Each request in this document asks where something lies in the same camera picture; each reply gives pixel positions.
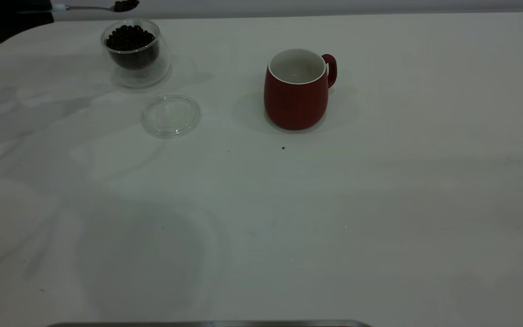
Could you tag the clear glass lid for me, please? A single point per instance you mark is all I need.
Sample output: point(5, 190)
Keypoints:
point(170, 119)

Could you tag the clear double-walled glass jar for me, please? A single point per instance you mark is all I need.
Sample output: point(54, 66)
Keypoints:
point(164, 63)

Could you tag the dark coffee beans pile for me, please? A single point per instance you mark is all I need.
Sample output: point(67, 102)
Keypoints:
point(130, 43)

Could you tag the red mug white inside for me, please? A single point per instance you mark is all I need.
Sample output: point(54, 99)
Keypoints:
point(294, 104)

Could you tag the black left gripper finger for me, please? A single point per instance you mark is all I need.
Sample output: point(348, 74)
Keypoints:
point(21, 22)
point(16, 4)

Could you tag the small coffee bean scoop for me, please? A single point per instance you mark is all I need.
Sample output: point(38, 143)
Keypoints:
point(126, 5)

